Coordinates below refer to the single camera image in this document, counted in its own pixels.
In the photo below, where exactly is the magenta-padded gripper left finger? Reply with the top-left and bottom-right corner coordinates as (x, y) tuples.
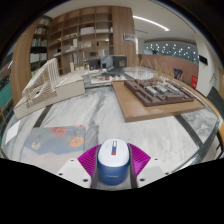
(56, 143), (102, 190)

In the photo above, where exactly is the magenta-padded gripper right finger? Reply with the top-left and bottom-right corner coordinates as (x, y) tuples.
(127, 143), (171, 190)

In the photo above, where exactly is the white and blue computer mouse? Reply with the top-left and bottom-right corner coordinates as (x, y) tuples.
(96, 138), (132, 186)

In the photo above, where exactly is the floral print mouse pad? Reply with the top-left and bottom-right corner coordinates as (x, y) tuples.
(19, 124), (88, 174)

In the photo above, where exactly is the brown architectural model on board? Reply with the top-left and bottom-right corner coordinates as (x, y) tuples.
(111, 74), (207, 124)

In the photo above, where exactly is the white architectural model on base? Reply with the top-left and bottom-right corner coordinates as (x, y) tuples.
(13, 58), (86, 120)

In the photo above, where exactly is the white paper sheet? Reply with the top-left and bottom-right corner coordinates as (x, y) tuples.
(4, 119), (22, 145)

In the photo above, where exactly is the flat white site model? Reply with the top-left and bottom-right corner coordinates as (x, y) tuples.
(89, 74), (128, 85)

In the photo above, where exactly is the red standing sign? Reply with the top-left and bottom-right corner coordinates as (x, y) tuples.
(190, 74), (199, 89)

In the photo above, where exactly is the dark grey building model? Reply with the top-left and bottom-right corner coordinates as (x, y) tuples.
(88, 54), (128, 71)

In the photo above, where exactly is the bookshelf with green panels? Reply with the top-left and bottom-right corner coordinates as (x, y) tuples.
(0, 59), (14, 116)

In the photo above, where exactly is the group of small ceiling lights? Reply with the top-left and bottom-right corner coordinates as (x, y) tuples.
(146, 41), (198, 63)

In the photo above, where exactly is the white poster on shelf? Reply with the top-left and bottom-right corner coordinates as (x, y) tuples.
(122, 32), (137, 43)

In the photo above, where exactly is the wooden shelf unit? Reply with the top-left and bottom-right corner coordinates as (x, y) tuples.
(47, 4), (138, 76)

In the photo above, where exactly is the dark bookshelf with books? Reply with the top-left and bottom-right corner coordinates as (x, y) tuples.
(29, 15), (53, 78)

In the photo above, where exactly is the long ceiling light strip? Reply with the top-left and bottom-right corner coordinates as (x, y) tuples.
(132, 14), (170, 32)

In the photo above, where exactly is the black wall screen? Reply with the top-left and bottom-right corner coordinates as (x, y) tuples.
(198, 54), (209, 66)

